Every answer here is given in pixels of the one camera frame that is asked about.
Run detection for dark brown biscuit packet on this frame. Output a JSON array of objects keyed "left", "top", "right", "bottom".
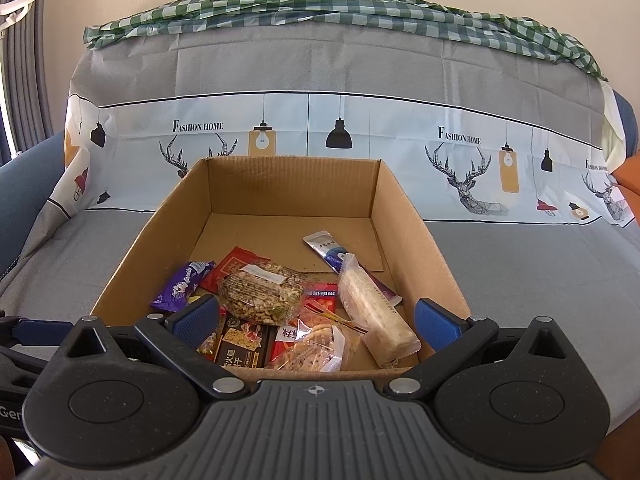
[{"left": 210, "top": 312, "right": 278, "bottom": 368}]

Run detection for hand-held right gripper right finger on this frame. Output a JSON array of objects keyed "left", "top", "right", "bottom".
[{"left": 382, "top": 297, "right": 568, "bottom": 402}]

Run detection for red orange snack packet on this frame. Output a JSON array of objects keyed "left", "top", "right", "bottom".
[{"left": 270, "top": 282, "right": 351, "bottom": 361}]

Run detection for cardboard box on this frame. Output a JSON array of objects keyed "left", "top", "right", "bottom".
[{"left": 90, "top": 155, "right": 473, "bottom": 378}]

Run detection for grey curtain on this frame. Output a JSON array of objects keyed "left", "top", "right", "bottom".
[{"left": 0, "top": 0, "right": 56, "bottom": 161}]

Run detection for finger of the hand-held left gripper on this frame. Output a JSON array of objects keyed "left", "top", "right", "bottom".
[{"left": 0, "top": 314, "right": 75, "bottom": 348}]

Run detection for clear peanut packet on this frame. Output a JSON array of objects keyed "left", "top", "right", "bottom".
[{"left": 217, "top": 260, "right": 306, "bottom": 326}]

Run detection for purple candy packet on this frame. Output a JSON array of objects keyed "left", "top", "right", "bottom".
[{"left": 150, "top": 260, "right": 216, "bottom": 313}]

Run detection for white clothes hanger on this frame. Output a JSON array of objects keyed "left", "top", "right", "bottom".
[{"left": 0, "top": 0, "right": 42, "bottom": 36}]

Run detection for red packet with gold label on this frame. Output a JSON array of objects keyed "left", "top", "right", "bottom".
[{"left": 199, "top": 246, "right": 273, "bottom": 296}]

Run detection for green label puffed rice bar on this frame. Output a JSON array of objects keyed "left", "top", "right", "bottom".
[{"left": 337, "top": 252, "right": 422, "bottom": 368}]

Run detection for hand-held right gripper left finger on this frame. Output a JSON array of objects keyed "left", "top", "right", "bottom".
[{"left": 50, "top": 294, "right": 251, "bottom": 402}]

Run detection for white blue stick packet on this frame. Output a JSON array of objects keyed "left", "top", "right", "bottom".
[{"left": 302, "top": 230, "right": 403, "bottom": 308}]

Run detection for clear cracker packet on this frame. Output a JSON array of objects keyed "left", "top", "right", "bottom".
[{"left": 267, "top": 317, "right": 361, "bottom": 373}]

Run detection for green checked cloth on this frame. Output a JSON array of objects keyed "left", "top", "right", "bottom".
[{"left": 82, "top": 0, "right": 608, "bottom": 81}]

